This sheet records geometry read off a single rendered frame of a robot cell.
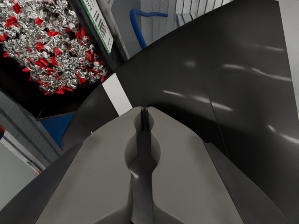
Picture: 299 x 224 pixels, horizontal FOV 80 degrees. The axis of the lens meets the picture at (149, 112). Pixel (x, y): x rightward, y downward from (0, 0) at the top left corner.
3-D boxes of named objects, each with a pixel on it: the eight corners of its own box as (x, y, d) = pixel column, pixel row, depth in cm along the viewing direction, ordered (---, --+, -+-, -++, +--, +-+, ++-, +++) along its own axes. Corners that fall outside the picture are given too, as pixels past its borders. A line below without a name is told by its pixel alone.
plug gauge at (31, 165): (42, 175, 50) (28, 162, 44) (37, 175, 50) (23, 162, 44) (43, 171, 51) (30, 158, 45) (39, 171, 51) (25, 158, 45)
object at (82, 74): (87, 85, 27) (87, 75, 25) (78, 83, 27) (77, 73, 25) (89, 78, 28) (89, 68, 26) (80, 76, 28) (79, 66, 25)
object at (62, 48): (59, 60, 24) (69, 52, 22) (50, 53, 23) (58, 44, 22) (63, 53, 25) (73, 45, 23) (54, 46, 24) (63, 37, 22)
